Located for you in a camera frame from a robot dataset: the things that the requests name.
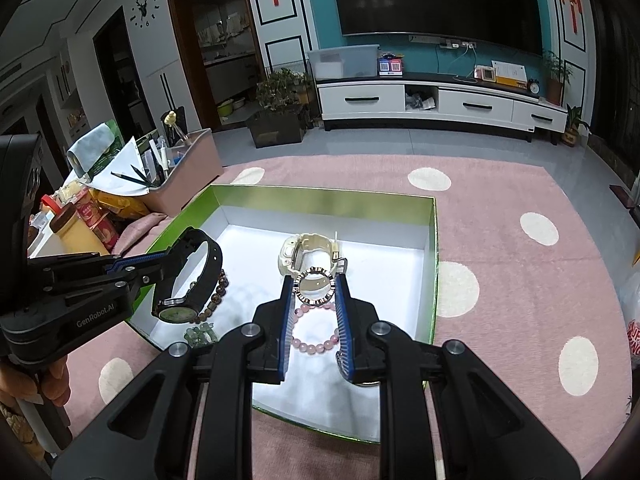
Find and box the black wrist watch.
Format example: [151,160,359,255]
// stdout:
[151,226,222,324]

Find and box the cream wrist watch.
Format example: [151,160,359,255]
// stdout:
[278,233,347,292]

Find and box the black silver beaded ring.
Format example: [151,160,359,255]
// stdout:
[292,264,338,309]

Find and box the left hand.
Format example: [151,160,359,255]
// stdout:
[0,356,70,408]

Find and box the yellow bear paper bag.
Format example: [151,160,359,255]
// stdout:
[50,204,108,256]

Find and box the white paper sheet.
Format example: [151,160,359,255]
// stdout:
[88,139,149,197]

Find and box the pink desk organizer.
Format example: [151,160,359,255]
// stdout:
[139,128,224,217]

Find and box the pink polka dot blanket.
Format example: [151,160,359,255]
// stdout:
[67,155,631,479]

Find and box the white plastic shopping bag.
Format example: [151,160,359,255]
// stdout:
[620,269,640,368]

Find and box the green cardboard box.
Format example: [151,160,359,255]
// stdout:
[153,184,438,443]

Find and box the potted plant in black pot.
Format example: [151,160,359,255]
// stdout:
[246,68,312,148]

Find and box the clear storage bin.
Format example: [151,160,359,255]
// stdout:
[308,44,380,80]

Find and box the white TV cabinet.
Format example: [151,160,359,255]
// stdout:
[317,79,567,133]

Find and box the small potted plant right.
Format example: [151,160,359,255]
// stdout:
[541,50,573,105]

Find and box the green bead bracelet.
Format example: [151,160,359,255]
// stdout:
[182,320,220,348]

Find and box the brown wooden bead bracelet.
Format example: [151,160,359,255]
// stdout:
[192,268,230,325]

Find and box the wall clock with deer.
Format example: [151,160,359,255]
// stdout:
[129,0,160,29]

